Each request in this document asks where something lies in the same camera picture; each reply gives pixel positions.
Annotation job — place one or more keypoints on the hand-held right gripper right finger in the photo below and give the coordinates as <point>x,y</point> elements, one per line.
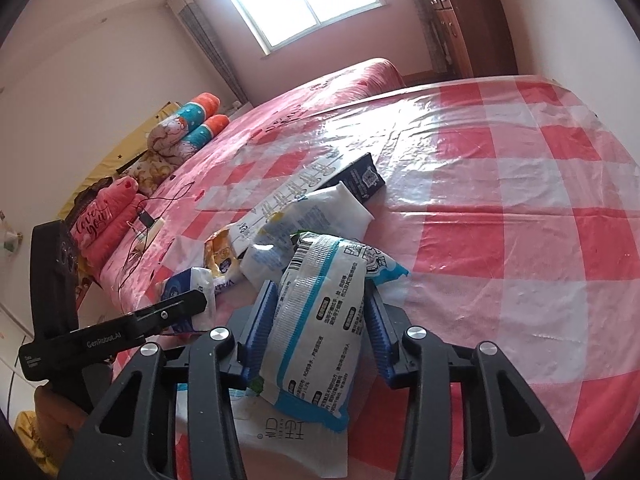
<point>380,330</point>

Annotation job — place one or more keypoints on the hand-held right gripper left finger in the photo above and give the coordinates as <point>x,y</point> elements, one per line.
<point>260,325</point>

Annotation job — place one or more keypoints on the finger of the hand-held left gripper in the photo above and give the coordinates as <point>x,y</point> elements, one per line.
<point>170,312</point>

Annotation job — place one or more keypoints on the white blue plastic pack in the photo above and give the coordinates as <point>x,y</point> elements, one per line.
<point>320,320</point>

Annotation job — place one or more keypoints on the person's left hand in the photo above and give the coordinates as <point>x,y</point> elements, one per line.
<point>57,412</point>

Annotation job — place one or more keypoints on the white tissue pack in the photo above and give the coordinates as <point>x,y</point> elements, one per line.
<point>187,285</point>

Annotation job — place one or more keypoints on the clear plastic wrapper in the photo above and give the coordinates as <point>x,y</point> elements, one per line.
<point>185,255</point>

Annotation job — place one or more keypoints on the yellow snack bag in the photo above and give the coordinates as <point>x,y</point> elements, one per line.
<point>222,250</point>

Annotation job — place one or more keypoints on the white power strip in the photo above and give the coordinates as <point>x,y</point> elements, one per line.
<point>150,230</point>

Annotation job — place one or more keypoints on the pink folded blanket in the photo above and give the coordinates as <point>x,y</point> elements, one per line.
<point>117,242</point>

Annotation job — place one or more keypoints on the black charger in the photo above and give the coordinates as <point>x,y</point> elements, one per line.
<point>146,220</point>

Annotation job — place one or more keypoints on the red lettered pillow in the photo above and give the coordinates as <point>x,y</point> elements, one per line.
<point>100,215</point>

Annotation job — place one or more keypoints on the white flat printed bag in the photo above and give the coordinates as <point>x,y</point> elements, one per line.
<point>295,440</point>

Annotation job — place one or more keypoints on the white plastic pouch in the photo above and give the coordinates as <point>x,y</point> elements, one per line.
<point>330,210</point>

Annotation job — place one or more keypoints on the black white milk carton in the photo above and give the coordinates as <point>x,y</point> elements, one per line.
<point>300,192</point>

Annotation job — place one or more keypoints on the dark cloth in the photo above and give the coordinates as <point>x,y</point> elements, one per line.
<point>92,197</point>

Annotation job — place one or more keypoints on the floral pillow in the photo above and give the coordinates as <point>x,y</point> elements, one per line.
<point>145,172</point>

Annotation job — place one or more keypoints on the red white checkered tablecloth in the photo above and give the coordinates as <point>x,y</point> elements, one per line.
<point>500,210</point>

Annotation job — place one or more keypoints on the cartoon print rolled quilt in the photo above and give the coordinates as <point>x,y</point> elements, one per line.
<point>175,130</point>
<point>210,132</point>

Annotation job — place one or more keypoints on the pink printed bed blanket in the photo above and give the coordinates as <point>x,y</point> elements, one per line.
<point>280,110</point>

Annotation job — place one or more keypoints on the brown wooden cabinet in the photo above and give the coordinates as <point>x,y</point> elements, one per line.
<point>475,25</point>

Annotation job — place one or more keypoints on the window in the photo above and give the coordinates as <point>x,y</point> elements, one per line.
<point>300,0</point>

